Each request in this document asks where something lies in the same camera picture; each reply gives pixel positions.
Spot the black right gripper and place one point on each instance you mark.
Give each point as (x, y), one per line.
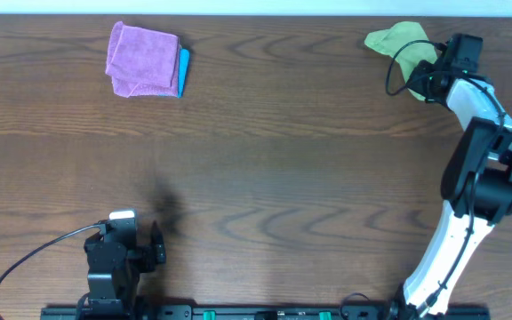
(414, 81)

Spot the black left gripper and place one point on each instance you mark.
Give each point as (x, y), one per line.
(156, 254)

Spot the green microfiber cloth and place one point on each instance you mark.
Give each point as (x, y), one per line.
(406, 43)

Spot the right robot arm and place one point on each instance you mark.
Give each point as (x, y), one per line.
(476, 186)

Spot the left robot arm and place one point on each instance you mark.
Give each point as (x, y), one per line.
(115, 302)

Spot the purple folded microfiber cloth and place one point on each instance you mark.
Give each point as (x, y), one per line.
(142, 62)

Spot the blue folded cloth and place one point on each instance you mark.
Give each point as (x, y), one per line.
(178, 80)

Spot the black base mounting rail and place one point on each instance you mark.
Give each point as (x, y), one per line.
(373, 311)

